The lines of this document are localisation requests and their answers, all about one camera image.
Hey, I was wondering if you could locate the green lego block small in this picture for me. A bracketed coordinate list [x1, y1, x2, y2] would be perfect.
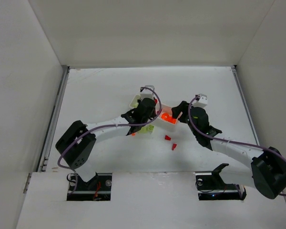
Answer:
[147, 125, 154, 133]

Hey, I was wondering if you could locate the green lego plate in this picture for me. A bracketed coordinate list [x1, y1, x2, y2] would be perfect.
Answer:
[138, 126, 148, 134]

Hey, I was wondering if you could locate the orange round lego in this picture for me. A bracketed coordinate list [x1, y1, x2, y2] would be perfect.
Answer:
[168, 118, 177, 125]
[161, 113, 171, 122]

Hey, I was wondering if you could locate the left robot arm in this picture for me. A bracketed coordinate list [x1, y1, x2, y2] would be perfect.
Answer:
[55, 98, 156, 182]

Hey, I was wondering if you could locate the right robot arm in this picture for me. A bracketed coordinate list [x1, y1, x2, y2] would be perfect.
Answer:
[171, 96, 286, 199]

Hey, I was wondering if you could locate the white three-compartment tray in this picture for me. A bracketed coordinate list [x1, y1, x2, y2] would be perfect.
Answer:
[129, 94, 178, 132]

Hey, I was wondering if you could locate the red lego slope piece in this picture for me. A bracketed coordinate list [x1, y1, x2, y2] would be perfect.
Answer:
[165, 135, 171, 141]

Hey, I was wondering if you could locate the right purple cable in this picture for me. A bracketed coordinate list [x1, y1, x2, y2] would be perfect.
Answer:
[188, 95, 286, 197]

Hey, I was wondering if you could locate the purple cable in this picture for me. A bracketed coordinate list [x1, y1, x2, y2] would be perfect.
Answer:
[188, 95, 286, 197]
[57, 88, 163, 195]

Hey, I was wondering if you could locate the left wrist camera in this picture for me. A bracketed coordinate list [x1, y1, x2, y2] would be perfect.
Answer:
[140, 85, 154, 101]

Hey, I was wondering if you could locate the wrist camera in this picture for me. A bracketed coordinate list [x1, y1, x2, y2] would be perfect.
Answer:
[193, 94, 208, 108]
[140, 85, 154, 101]

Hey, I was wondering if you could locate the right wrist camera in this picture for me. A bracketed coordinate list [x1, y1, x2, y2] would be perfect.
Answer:
[193, 94, 208, 108]

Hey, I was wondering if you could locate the right metal rail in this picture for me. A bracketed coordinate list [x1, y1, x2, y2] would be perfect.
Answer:
[231, 65, 260, 145]

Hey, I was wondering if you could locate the metal rail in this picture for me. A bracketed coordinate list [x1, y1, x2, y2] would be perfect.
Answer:
[231, 65, 260, 145]
[35, 65, 70, 172]

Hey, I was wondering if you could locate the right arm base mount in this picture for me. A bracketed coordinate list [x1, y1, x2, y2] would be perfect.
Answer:
[195, 163, 247, 201]

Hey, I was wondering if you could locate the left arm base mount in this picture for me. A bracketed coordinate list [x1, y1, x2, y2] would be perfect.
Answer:
[67, 173, 112, 201]

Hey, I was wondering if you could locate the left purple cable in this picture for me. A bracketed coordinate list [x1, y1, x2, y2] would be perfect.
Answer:
[57, 88, 163, 195]

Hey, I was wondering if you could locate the left metal rail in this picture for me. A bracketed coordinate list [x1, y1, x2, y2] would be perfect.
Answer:
[35, 65, 70, 172]

